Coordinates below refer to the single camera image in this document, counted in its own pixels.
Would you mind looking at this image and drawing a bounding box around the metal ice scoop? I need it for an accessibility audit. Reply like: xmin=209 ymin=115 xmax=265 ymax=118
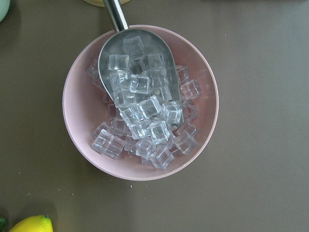
xmin=98 ymin=0 xmax=181 ymax=127

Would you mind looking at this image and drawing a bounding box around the yellow lemon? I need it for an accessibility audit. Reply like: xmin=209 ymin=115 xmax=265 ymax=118
xmin=10 ymin=215 xmax=53 ymax=232

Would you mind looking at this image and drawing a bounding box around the pale green bowl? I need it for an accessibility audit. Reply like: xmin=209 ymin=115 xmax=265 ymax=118
xmin=0 ymin=0 xmax=11 ymax=22

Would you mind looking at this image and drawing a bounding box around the clear ice cubes pile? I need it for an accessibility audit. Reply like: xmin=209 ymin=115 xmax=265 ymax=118
xmin=91 ymin=35 xmax=201 ymax=170

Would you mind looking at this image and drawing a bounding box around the pink bowl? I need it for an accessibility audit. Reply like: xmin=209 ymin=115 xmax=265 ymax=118
xmin=62 ymin=25 xmax=219 ymax=181

